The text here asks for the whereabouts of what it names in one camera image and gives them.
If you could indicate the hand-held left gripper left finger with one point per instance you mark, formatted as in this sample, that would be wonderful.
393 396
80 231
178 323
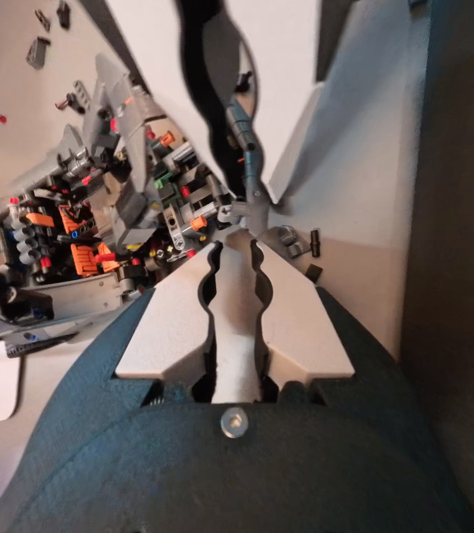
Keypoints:
166 333

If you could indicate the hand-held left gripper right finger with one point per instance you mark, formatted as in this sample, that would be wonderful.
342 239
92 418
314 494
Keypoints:
303 333

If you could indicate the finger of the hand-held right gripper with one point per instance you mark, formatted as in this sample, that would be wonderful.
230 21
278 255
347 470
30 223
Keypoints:
149 50
287 62

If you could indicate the grey lego car model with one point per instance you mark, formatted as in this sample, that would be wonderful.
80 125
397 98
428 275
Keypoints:
132 175

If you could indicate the grey curved lego panel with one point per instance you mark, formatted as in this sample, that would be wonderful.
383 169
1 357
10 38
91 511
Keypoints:
257 210

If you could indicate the black lego connector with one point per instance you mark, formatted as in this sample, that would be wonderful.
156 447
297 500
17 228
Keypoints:
245 81

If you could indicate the dark grey lego tile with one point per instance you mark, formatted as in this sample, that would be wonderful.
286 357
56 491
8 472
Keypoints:
314 273

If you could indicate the grey long lego plate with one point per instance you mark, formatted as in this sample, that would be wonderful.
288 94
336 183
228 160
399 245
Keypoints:
82 93

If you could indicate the small black lego piece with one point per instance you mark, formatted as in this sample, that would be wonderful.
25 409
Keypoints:
42 19
62 15

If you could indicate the dark grey angled lego beam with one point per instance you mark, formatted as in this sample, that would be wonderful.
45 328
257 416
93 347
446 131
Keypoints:
37 52

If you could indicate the dark dimpled panel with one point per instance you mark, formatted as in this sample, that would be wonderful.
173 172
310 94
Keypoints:
453 208

